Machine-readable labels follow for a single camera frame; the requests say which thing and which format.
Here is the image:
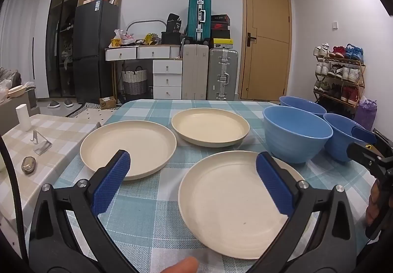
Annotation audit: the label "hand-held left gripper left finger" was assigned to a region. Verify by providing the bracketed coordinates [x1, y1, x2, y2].
[28, 149, 145, 273]

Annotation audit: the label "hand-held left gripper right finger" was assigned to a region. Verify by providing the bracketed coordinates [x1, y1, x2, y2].
[246, 152, 358, 273]

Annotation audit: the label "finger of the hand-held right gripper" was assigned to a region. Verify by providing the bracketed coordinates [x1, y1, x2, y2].
[348, 142, 384, 175]
[351, 126, 393, 157]

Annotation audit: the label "blue bowl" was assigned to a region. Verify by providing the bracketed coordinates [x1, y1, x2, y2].
[263, 106, 334, 164]
[279, 95, 327, 117]
[323, 113, 377, 162]

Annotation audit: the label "cream plate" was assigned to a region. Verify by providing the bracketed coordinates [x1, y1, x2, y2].
[178, 151, 308, 260]
[80, 120, 178, 181]
[171, 108, 250, 147]

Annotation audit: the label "person's right hand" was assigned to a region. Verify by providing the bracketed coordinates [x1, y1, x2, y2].
[365, 181, 383, 227]

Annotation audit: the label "person's left hand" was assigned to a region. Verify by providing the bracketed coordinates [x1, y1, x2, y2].
[160, 257, 198, 273]

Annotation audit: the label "purple bag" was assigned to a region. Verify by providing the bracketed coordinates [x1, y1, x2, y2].
[358, 99, 378, 130]

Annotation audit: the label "teal checked tablecloth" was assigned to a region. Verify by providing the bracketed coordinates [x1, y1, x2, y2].
[25, 99, 378, 273]

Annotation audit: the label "wooden shoe rack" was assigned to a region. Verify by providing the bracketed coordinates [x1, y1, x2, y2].
[313, 55, 366, 111]

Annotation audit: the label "beige checked tablecloth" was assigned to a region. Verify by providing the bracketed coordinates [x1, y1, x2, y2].
[0, 113, 102, 230]

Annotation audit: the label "shoe rack with shoes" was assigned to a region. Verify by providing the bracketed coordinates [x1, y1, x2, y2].
[313, 43, 364, 104]

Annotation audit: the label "metal phone stand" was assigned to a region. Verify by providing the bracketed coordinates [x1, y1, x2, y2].
[31, 130, 53, 155]

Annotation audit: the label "small cardboard box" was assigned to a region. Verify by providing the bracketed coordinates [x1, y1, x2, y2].
[99, 96, 116, 110]

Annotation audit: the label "grey pebble-shaped case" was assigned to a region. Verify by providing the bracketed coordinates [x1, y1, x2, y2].
[21, 156, 37, 173]

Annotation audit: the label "woven laundry basket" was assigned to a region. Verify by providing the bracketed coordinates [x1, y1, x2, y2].
[122, 66, 148, 96]

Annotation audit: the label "white cylinder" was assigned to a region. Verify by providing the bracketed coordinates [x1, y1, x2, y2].
[16, 104, 32, 131]

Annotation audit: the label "silver suitcase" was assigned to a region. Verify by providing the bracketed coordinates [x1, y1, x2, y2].
[206, 48, 239, 101]

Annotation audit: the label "white drawer desk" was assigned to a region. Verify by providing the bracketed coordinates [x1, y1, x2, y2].
[105, 44, 184, 100]

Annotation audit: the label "wooden door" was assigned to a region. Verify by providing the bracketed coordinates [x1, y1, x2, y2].
[241, 0, 292, 101]

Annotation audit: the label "beige suitcase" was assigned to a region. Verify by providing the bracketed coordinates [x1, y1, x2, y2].
[182, 44, 210, 101]

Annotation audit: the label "black refrigerator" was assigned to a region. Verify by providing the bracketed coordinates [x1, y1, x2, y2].
[73, 0, 120, 104]

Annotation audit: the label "white plastic bags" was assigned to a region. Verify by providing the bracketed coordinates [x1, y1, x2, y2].
[113, 29, 136, 46]

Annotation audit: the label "yellow and black shoe box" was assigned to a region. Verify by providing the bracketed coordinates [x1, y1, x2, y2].
[213, 38, 234, 49]

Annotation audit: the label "black bag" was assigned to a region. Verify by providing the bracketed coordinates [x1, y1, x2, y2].
[166, 13, 182, 33]

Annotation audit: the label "dark glass cabinet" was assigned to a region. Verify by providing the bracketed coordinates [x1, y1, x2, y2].
[46, 0, 102, 98]

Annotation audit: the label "white curtain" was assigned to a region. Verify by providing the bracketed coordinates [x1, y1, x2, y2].
[0, 0, 40, 71]

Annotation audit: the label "teal suitcase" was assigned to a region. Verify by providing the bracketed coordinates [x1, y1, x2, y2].
[187, 0, 212, 44]

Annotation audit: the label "black cable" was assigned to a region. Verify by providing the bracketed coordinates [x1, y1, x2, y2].
[0, 138, 31, 273]

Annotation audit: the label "curved metal frame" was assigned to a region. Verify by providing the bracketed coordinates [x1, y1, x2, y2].
[127, 19, 166, 38]

